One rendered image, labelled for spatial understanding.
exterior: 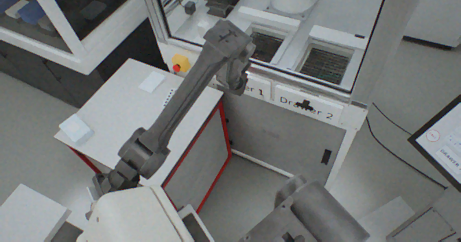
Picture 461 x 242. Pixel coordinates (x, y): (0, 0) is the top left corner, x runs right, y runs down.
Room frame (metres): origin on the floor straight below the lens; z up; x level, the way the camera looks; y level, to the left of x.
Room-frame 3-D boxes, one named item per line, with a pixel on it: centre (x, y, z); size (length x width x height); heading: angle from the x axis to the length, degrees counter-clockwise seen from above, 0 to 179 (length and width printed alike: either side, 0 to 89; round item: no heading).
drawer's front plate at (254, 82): (0.94, -0.07, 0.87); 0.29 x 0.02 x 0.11; 55
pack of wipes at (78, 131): (0.88, 0.74, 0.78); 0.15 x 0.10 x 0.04; 42
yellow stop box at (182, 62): (1.12, 0.21, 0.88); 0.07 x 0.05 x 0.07; 55
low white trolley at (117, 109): (0.93, 0.44, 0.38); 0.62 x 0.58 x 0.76; 55
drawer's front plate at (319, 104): (0.76, -0.32, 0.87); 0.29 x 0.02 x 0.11; 55
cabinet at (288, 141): (1.31, -0.38, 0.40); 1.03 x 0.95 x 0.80; 55
